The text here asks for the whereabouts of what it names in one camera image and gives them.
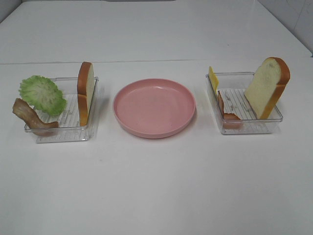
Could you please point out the yellow cheese slice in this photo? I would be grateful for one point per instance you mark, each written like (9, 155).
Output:
(213, 79)

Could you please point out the reddish bacon strip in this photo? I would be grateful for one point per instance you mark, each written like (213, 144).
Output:
(230, 120)

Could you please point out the toast bread slice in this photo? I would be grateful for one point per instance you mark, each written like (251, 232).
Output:
(268, 84)
(85, 89)

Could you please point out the green lettuce leaf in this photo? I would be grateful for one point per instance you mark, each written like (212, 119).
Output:
(42, 93)

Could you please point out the brown bacon strip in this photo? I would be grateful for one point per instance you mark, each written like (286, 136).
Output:
(22, 110)

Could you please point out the pink round plate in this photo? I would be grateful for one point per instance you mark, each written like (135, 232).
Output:
(154, 108)

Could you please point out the right clear plastic tray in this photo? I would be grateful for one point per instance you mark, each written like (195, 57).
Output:
(232, 86)

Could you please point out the clear plastic tray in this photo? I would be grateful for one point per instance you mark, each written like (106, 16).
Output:
(69, 120)
(232, 86)

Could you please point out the left clear plastic tray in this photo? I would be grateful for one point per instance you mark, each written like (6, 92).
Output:
(69, 120)

